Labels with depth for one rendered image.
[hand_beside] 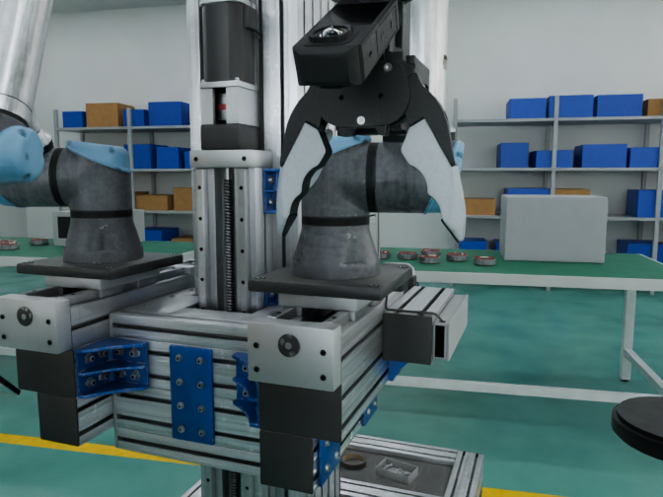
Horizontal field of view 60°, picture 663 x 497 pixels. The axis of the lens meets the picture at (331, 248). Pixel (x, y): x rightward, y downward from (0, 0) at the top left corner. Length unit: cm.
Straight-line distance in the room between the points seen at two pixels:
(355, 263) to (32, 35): 58
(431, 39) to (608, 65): 626
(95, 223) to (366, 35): 88
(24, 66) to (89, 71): 753
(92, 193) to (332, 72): 86
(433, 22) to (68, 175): 71
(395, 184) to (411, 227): 602
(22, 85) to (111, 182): 33
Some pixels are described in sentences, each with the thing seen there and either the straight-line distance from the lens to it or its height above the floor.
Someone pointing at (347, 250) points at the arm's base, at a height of 108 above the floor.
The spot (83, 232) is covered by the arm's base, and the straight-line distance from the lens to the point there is 119.
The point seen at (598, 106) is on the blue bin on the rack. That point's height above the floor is 189.
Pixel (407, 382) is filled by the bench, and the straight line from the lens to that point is 295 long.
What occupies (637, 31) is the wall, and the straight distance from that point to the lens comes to 727.
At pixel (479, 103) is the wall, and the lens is 692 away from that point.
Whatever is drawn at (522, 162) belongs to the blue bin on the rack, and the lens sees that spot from 636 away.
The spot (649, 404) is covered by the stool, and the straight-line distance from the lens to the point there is 190.
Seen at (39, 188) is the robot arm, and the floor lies 118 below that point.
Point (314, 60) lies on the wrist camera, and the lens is 37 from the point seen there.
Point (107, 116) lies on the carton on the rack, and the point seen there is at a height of 190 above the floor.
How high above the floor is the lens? 120
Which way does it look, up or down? 7 degrees down
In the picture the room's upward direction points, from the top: straight up
